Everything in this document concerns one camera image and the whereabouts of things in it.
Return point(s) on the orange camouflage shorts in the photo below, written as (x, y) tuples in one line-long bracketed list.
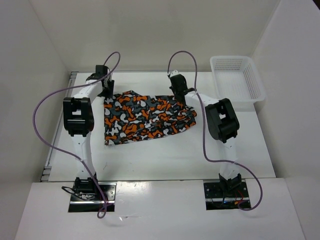
[(130, 117)]

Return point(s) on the white perforated plastic basket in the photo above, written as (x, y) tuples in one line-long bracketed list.
[(236, 77)]

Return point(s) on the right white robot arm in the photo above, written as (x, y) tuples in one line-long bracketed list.
[(220, 121)]

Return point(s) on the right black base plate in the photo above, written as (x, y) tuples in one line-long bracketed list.
[(216, 199)]

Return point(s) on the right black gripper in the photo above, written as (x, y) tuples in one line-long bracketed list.
[(173, 89)]

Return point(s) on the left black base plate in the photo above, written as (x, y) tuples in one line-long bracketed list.
[(87, 202)]

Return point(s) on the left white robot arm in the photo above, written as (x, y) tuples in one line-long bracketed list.
[(78, 121)]

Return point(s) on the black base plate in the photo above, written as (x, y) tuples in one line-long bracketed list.
[(87, 202), (216, 199)]

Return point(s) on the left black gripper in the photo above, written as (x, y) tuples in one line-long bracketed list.
[(109, 93)]

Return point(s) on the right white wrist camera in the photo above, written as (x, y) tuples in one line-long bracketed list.
[(173, 73)]

